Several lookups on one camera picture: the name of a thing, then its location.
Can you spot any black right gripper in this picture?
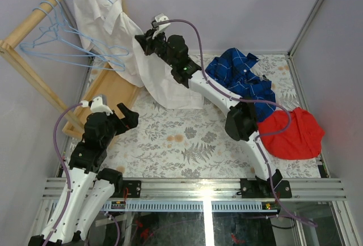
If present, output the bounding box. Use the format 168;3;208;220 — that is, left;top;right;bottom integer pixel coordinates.
135;28;176;69

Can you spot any blue plaid shirt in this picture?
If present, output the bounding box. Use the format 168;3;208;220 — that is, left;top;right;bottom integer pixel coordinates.
204;47;276;122

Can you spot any blue hanger of white shirt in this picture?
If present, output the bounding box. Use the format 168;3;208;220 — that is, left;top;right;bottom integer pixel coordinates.
20;0;96;61

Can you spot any light blue wire hanger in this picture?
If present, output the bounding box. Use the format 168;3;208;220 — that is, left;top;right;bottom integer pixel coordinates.
19;11;126;72

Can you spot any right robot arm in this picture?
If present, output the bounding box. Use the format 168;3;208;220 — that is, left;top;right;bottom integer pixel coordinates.
135;29;282;198

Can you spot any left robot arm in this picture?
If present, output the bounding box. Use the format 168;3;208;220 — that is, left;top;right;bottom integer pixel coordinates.
29;96;139;245

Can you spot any wooden clothes rack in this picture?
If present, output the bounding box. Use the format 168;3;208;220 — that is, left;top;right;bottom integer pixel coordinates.
0;0;141;141

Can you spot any floral table cover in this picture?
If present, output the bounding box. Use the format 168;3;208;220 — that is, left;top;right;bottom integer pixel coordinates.
101;54;320;178

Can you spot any red cloth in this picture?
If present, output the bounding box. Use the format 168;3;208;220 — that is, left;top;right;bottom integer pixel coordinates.
259;107;325;160

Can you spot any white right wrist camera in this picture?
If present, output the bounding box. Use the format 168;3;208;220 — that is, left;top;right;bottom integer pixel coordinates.
151;13;171;39

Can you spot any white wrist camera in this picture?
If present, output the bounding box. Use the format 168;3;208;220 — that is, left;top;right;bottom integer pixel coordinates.
151;13;171;39
80;94;113;116

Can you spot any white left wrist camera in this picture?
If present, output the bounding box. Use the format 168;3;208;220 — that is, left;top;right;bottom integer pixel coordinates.
80;94;113;116

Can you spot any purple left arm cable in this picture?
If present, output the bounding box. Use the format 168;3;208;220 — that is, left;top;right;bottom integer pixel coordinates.
42;101;123;246

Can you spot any aluminium rail frame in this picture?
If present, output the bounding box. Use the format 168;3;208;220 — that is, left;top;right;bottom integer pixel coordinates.
36;169;363;246

